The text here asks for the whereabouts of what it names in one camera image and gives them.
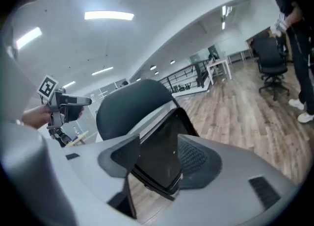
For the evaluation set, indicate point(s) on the black office chair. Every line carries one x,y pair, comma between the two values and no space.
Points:
268,56

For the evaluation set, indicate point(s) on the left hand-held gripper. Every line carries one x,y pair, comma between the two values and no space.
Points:
57,102

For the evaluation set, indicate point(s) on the small wooden table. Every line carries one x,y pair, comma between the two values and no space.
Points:
77,139

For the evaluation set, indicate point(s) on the white table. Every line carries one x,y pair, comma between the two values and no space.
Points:
218,64

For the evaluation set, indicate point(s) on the person's left hand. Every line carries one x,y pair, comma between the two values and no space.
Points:
41,114

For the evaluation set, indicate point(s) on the black metal railing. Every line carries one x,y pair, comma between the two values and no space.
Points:
186,73

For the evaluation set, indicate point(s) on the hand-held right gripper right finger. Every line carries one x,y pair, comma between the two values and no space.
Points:
240,171

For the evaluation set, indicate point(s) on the long white desk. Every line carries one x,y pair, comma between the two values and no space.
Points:
241,53

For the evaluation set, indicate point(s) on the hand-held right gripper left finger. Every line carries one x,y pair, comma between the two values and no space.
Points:
86,171

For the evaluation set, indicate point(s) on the person's grey shirt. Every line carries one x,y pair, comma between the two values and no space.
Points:
17,85

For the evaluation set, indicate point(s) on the person's left forearm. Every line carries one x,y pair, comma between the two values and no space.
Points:
27,119

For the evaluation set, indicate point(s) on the long ceiling light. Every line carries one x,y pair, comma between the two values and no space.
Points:
28,38
223,25
109,15
69,84
102,71
223,10

